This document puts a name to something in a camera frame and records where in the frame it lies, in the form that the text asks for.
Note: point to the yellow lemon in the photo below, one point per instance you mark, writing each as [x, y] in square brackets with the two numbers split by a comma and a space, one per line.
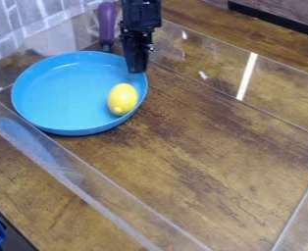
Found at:
[123, 98]

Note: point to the clear acrylic enclosure wall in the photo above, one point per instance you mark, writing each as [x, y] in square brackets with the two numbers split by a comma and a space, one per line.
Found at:
[204, 173]

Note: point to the dark baseboard strip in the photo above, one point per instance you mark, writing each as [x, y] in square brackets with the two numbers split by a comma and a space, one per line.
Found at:
[268, 17]

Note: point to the purple eggplant toy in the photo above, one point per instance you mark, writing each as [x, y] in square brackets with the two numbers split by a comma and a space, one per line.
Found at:
[106, 20]

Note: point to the blue round plastic plate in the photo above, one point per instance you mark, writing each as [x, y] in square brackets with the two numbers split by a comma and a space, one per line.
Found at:
[60, 93]

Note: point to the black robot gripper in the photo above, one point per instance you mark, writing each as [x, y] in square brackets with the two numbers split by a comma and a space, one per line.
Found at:
[142, 18]

